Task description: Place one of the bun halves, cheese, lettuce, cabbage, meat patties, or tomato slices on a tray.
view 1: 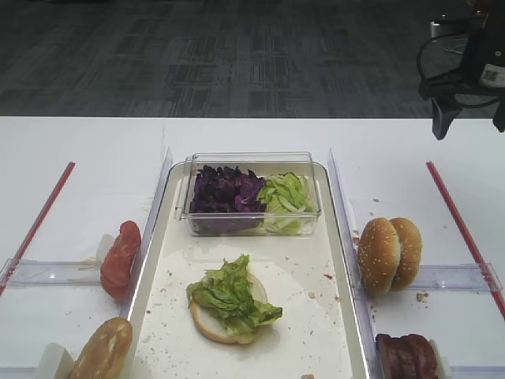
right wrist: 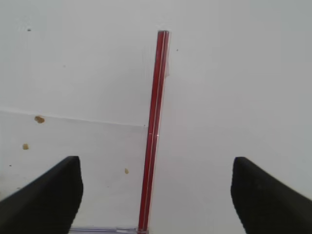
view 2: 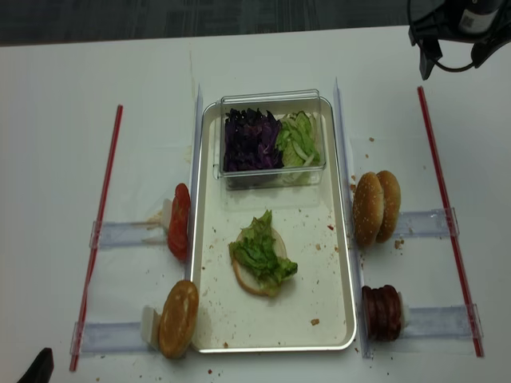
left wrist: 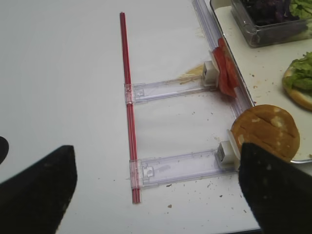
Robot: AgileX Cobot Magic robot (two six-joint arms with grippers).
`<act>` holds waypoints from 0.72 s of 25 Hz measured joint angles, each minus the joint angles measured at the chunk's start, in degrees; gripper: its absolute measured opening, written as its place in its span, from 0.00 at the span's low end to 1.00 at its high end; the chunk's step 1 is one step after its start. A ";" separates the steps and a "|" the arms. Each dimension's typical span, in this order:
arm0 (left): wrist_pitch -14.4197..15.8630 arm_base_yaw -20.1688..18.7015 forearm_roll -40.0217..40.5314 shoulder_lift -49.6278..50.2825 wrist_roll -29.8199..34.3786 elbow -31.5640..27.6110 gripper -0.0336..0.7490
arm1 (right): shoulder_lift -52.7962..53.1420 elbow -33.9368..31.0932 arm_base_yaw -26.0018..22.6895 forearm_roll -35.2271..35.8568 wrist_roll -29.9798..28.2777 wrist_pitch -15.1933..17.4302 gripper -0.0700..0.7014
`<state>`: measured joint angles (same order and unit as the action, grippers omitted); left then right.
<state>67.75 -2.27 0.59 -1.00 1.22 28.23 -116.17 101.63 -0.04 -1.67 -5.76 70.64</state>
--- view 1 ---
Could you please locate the bottom bun slice on tray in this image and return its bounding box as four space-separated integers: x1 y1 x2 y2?
186 261 283 344

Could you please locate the clear divider rail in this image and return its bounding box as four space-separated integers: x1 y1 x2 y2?
327 151 383 378
119 148 173 321

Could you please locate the green lettuce pile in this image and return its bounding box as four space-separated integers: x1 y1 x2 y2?
258 172 313 235

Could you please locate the sesame bun front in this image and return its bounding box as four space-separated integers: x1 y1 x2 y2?
357 217 400 296

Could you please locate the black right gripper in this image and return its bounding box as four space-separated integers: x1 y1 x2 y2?
418 1 505 140

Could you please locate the black cable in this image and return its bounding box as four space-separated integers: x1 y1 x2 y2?
416 33 502 110

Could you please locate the shredded purple cabbage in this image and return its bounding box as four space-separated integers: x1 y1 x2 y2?
189 165 267 235

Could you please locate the toasted bun slice left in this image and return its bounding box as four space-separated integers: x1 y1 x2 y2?
70 317 133 379

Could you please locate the white block behind patties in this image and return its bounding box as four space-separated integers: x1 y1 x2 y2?
428 339 453 379

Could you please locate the right red strip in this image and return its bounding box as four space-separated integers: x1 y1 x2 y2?
426 161 504 317

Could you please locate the brown meat patties stack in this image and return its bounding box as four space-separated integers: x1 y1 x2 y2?
376 334 439 379

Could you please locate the clear plastic salad container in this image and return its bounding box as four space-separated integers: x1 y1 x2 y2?
175 152 322 236

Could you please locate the right clear divider rail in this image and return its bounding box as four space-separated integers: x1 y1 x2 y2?
327 151 383 378

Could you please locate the upper right clear holder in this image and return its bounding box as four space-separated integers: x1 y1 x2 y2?
409 263 503 292

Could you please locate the sesame bun rear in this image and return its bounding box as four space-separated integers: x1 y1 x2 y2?
391 217 423 291

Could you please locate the green lettuce leaf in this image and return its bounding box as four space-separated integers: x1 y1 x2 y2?
186 254 283 338

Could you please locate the clear holder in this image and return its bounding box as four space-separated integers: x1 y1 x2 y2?
1 259 100 287
409 263 503 292
450 366 505 379

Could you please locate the red strip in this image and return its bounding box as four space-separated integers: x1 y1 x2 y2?
426 161 504 317
0 161 76 295

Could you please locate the lower right clear holder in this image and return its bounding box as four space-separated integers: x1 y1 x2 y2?
450 366 505 379

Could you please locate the sesame bun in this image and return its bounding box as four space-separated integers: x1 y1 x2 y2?
391 217 423 291
357 217 400 296

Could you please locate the upper left clear holder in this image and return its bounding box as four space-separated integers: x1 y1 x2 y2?
1 259 100 287

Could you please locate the left red strip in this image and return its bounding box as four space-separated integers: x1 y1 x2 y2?
0 161 76 295

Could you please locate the white rectangular metal tray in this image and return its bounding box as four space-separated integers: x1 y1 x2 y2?
129 164 368 378

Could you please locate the white block behind bun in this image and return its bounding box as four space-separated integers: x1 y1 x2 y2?
35 343 75 379

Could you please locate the left clear divider rail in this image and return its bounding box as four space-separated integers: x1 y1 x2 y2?
119 148 173 321

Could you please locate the white block behind tomato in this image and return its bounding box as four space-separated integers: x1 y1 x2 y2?
95 234 115 264

